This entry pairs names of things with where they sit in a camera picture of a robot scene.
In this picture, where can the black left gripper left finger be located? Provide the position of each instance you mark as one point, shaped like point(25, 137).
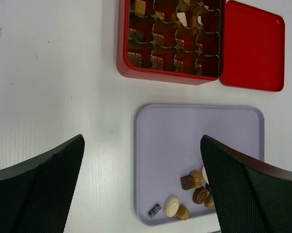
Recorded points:
point(36, 194)

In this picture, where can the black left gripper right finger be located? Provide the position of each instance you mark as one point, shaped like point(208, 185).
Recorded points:
point(250, 196)

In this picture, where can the dark square embossed chocolate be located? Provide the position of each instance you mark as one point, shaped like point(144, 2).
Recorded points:
point(187, 182)

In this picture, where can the white square chocolate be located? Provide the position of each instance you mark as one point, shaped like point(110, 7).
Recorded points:
point(182, 18)

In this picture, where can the dark cube chocolate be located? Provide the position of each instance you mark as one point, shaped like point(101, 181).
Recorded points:
point(138, 36)

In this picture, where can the striped tan round chocolate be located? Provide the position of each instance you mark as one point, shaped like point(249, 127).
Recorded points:
point(139, 7)

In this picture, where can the tan rounded square chocolate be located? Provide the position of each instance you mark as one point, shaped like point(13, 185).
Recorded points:
point(160, 16)

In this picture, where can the tan heart chocolate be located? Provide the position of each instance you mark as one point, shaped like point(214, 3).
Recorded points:
point(209, 202)

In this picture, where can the brown leaf chocolate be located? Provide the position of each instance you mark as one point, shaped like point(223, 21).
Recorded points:
point(200, 194)

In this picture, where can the tan barrel chocolate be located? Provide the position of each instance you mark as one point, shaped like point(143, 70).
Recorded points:
point(197, 178)

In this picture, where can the tan half-round chocolate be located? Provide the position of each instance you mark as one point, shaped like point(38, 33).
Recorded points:
point(183, 212)

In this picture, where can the white swirl oval chocolate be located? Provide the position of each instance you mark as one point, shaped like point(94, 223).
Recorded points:
point(171, 206)

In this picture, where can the striped cylinder chocolate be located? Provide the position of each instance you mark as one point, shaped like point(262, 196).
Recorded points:
point(154, 210)

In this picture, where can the red chocolate box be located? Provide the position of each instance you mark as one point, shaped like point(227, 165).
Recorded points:
point(169, 51)

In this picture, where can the lilac plastic tray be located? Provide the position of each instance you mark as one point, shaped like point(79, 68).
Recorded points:
point(167, 147)

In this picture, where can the red box lid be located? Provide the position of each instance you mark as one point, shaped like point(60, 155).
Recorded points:
point(253, 48)

